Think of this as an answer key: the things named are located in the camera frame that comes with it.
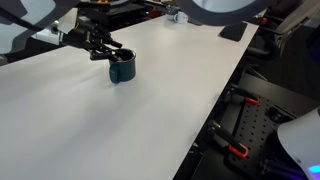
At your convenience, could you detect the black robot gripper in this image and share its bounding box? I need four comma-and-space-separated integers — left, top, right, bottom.
61, 25, 122, 61

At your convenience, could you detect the dark green enamel mug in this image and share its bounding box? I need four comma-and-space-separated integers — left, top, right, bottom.
109, 49, 136, 84

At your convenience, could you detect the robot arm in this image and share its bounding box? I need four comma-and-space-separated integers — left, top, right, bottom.
0, 0, 274, 60

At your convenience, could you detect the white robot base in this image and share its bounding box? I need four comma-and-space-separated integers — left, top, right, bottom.
277, 108, 320, 180

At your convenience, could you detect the white mug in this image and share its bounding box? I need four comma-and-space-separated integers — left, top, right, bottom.
174, 12, 188, 24

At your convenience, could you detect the black keyboard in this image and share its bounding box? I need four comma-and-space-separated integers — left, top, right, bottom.
219, 22, 247, 42

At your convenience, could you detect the orange black clamp far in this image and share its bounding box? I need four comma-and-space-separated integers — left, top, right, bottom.
227, 85, 259, 105

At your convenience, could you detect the orange black clamp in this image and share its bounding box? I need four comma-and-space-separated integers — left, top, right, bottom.
227, 85, 259, 105
209, 121, 249, 159

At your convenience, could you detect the orange black clamp near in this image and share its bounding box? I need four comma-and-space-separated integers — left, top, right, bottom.
209, 121, 249, 159

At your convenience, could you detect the grey office chair right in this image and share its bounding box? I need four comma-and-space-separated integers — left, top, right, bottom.
246, 0, 320, 59

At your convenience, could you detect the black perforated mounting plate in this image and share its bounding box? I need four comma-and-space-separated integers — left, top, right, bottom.
227, 97, 306, 180

